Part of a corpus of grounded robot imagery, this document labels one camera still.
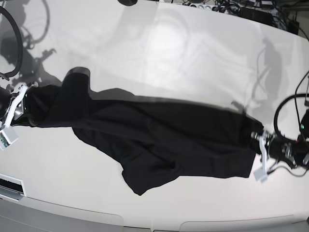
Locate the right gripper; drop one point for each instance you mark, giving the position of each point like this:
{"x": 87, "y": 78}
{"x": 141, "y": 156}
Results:
{"x": 21, "y": 108}

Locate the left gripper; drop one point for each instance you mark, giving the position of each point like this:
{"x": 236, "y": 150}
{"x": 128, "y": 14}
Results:
{"x": 279, "y": 150}

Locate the black t-shirt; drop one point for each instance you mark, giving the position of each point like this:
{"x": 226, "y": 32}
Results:
{"x": 155, "y": 142}

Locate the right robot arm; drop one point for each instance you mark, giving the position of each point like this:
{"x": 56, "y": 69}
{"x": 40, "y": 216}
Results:
{"x": 9, "y": 50}

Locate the white table slot panel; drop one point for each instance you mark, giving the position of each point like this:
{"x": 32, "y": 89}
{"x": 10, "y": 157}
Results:
{"x": 11, "y": 188}

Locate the white power strip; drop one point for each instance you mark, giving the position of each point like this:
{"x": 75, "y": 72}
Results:
{"x": 193, "y": 3}

